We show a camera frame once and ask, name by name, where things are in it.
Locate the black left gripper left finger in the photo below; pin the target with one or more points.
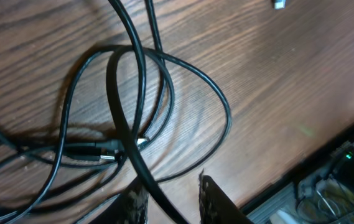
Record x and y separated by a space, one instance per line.
130 207

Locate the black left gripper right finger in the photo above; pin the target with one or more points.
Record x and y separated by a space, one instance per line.
215 206

